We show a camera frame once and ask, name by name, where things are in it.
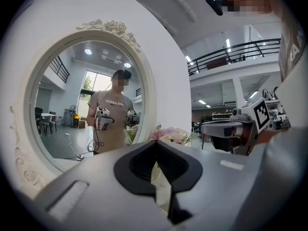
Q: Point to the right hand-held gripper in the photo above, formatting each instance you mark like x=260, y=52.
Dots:
x=257, y=114

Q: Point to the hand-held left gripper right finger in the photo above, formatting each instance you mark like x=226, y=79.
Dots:
x=211, y=182

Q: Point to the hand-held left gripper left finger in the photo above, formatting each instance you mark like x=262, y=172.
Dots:
x=108, y=201

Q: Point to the person's right forearm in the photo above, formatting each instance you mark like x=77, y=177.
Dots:
x=269, y=137

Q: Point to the white storage shelf unit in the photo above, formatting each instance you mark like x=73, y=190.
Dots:
x=221, y=117

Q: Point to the ceiling strip light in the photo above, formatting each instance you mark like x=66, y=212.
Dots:
x=201, y=101
x=227, y=44
x=189, y=60
x=253, y=94

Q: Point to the pink flower bouquet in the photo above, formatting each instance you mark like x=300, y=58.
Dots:
x=173, y=135

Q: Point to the black balcony railing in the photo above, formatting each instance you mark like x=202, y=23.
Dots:
x=227, y=56

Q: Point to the person's beige printed shirt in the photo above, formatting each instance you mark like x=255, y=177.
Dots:
x=291, y=54

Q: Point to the oval white framed mirror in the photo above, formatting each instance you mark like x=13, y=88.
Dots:
x=72, y=93

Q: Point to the small fisheye gripper camera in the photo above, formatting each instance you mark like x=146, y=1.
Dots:
x=236, y=112

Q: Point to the black head-worn camera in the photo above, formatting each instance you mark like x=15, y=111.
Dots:
x=215, y=3

